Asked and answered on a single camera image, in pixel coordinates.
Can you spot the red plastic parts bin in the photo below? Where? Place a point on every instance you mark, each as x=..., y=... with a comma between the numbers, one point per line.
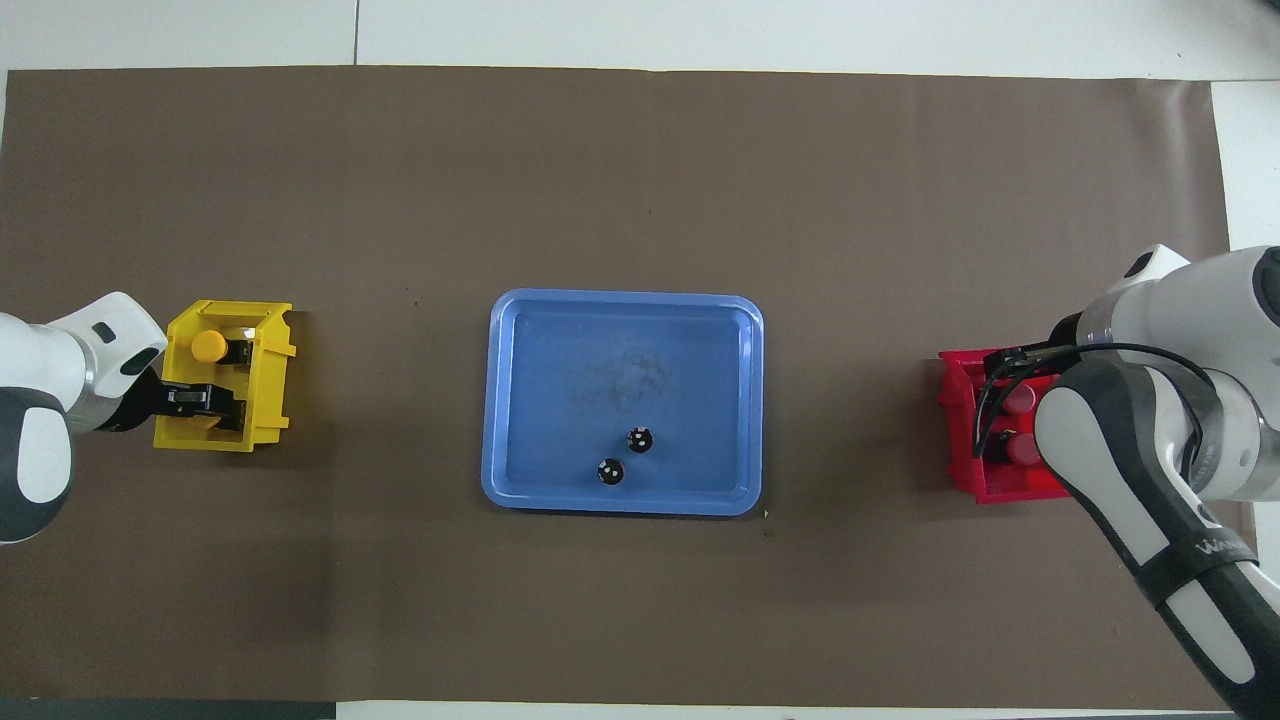
x=960, y=440

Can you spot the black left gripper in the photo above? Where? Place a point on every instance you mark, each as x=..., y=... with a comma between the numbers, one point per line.
x=140, y=403

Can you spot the blue plastic tray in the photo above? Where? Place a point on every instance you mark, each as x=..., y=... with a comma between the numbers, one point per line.
x=560, y=360

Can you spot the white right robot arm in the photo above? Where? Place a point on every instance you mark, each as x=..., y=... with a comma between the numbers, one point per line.
x=1230, y=300

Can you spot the black push button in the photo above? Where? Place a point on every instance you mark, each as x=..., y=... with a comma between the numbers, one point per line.
x=610, y=471
x=640, y=439

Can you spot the brown paper table mat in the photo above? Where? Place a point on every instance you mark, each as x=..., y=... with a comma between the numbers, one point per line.
x=640, y=180

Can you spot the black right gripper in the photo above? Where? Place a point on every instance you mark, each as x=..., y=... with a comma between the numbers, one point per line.
x=1066, y=332

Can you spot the yellow plastic parts bin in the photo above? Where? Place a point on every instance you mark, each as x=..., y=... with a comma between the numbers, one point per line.
x=270, y=420

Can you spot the red push button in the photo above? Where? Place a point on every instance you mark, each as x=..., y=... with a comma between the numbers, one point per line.
x=1022, y=450
x=1020, y=400

